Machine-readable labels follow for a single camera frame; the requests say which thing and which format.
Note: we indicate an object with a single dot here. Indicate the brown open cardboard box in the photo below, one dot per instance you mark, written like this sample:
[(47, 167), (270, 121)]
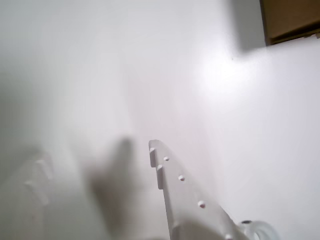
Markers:
[(287, 17)]

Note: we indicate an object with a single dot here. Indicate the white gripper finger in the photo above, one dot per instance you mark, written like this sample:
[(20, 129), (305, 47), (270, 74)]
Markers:
[(185, 200), (27, 217)]

